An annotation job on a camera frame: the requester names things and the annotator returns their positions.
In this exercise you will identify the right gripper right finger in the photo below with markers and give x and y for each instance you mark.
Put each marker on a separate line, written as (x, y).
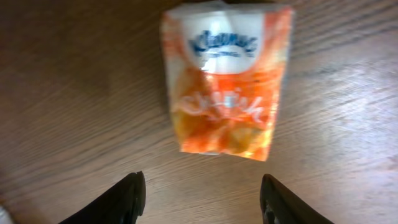
(279, 205)

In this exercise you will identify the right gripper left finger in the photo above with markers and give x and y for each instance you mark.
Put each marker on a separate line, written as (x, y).
(123, 203)

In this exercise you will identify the orange Kleenex tissue pack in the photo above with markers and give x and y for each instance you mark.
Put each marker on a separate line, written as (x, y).
(224, 66)

